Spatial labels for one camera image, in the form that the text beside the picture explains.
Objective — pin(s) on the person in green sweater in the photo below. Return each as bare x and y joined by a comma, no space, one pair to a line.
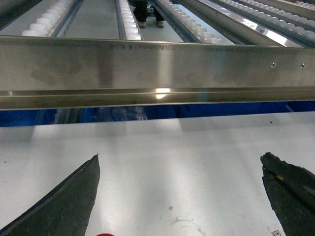
141,13

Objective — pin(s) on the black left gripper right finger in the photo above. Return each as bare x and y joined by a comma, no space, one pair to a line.
291,193

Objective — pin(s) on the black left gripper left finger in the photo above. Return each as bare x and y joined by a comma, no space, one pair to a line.
65,210

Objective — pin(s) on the stainless steel roller rack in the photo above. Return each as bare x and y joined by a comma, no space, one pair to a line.
244,61

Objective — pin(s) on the red push button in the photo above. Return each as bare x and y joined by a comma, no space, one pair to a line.
104,234

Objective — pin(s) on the QR code sticker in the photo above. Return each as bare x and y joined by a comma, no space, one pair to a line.
276,230

